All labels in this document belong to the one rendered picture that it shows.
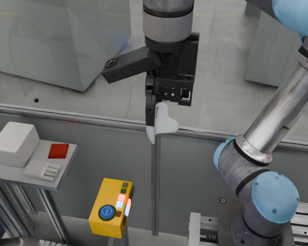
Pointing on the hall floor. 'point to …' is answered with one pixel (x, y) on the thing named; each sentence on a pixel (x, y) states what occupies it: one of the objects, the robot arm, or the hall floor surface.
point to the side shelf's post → (55, 215)
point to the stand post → (9, 209)
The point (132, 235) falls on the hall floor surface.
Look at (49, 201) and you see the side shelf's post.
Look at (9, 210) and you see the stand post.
